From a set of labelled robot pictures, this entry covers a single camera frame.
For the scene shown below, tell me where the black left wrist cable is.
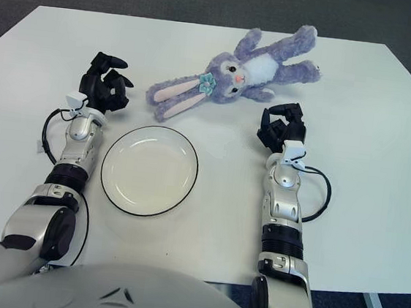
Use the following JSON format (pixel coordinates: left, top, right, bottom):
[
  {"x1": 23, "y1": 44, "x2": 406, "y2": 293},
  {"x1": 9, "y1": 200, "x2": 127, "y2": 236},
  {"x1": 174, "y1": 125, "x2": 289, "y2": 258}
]
[{"x1": 39, "y1": 105, "x2": 86, "y2": 167}]

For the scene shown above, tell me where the purple plush bunny doll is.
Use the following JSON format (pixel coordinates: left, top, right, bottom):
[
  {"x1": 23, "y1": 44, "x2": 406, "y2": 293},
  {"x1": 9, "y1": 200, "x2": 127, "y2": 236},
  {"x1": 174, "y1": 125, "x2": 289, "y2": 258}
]
[{"x1": 142, "y1": 8, "x2": 329, "y2": 140}]

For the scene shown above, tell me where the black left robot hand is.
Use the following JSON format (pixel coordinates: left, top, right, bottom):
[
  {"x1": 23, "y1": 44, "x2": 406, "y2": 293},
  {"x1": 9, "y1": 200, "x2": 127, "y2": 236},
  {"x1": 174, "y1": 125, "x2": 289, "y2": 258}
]
[{"x1": 76, "y1": 49, "x2": 138, "y2": 118}]

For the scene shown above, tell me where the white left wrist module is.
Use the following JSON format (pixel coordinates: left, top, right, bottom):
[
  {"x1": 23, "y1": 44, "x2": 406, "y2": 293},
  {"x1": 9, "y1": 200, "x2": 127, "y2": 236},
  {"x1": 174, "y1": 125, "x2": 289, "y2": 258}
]
[{"x1": 64, "y1": 89, "x2": 90, "y2": 115}]

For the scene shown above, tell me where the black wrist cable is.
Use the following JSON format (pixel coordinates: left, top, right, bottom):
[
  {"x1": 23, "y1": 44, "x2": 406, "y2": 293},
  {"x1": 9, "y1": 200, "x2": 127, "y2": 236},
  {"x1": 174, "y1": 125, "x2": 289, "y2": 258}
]
[
  {"x1": 295, "y1": 165, "x2": 335, "y2": 225},
  {"x1": 39, "y1": 105, "x2": 86, "y2": 167}
]

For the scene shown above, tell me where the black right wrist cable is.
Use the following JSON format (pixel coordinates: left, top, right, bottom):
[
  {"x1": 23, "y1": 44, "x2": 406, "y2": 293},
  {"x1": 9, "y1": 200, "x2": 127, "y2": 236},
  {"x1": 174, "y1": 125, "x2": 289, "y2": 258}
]
[{"x1": 295, "y1": 165, "x2": 335, "y2": 225}]

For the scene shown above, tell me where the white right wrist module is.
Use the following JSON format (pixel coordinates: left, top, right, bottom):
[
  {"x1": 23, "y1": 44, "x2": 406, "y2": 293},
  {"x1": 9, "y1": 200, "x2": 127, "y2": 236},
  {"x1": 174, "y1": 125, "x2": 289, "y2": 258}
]
[{"x1": 280, "y1": 140, "x2": 307, "y2": 169}]

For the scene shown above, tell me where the white plate with black rim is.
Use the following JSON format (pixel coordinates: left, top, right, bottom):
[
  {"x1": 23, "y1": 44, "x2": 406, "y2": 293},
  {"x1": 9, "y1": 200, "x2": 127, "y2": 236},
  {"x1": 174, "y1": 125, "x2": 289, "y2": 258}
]
[{"x1": 96, "y1": 120, "x2": 203, "y2": 221}]

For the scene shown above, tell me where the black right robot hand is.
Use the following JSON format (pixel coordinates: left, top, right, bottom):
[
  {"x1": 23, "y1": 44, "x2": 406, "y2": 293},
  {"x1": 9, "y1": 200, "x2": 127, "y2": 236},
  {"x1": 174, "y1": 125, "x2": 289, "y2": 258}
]
[{"x1": 254, "y1": 98, "x2": 310, "y2": 158}]

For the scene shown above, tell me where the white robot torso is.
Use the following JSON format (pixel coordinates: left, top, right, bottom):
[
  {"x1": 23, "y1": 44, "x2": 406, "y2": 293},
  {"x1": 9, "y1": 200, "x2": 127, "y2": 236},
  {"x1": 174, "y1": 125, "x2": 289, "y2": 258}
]
[{"x1": 0, "y1": 249, "x2": 289, "y2": 308}]

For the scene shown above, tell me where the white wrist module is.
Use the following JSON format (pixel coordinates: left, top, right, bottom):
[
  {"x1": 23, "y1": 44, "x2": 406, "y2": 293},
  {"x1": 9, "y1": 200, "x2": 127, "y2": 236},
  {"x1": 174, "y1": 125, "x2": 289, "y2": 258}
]
[
  {"x1": 64, "y1": 89, "x2": 90, "y2": 115},
  {"x1": 280, "y1": 140, "x2": 307, "y2": 169}
]

